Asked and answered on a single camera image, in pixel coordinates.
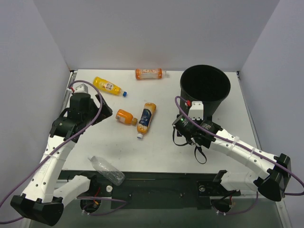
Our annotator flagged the yellow bottle blue cap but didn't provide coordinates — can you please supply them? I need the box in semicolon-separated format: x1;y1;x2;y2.
93;77;127;97

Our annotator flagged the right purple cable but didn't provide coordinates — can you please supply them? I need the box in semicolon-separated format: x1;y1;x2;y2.
175;95;304;196

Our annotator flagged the clear plastic bottle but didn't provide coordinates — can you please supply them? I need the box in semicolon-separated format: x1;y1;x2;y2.
88;156;125;186

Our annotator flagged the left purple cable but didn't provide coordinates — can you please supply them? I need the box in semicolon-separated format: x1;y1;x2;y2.
0;80;104;224

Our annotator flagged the purple cable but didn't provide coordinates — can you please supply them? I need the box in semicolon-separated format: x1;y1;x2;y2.
175;95;304;196
0;80;104;224

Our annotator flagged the aluminium table frame rail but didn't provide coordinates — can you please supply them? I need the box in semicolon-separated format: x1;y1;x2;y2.
61;70;77;112

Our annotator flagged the black plastic bin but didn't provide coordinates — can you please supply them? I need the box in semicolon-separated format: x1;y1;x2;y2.
180;65;231;119

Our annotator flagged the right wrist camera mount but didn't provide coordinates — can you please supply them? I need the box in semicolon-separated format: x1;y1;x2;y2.
185;100;204;121

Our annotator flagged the orange bottle white label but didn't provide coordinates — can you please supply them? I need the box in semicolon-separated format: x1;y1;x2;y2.
135;68;169;80

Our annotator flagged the small orange juice bottle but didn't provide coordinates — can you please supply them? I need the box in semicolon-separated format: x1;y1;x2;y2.
115;109;137;126

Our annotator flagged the orange bottle blue label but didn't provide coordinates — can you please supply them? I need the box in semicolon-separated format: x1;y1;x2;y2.
137;103;156;140

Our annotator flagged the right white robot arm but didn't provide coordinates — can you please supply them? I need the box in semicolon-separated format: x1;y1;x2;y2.
172;115;291;201

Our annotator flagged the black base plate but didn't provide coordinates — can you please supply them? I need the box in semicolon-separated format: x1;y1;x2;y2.
58;171;240;212

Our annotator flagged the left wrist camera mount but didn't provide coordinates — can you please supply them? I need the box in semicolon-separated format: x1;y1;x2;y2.
67;84;88;94

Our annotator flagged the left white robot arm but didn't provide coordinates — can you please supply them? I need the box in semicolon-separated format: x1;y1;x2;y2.
10;92;113;226

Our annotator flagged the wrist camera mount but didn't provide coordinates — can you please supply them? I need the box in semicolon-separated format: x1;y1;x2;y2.
67;84;88;94
185;100;204;121

